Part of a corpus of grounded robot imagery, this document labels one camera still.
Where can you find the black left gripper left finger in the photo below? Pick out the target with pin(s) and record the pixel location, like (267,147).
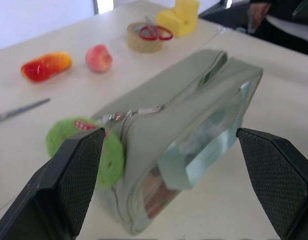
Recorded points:
(68,175)

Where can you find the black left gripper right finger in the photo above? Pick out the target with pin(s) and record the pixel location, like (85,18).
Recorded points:
(274,172)

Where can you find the pale green pencil case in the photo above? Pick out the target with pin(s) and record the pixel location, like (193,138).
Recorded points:
(168,130)

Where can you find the green crochet zipper charm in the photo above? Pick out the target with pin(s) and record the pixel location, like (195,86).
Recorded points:
(111,160)

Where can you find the silver metal rod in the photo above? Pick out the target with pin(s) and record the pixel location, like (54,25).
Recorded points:
(19,109)

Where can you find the red orange mango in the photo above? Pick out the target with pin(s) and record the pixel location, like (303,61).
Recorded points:
(44,66)

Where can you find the pink peach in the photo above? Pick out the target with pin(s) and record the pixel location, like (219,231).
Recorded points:
(98,58)

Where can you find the brown packing tape roll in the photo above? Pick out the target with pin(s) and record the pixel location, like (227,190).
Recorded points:
(142,41)

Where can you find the person in dark clothes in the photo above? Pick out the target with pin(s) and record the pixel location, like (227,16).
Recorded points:
(274,17)

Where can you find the yellow sponge block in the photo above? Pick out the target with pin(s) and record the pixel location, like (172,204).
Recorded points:
(180,18)

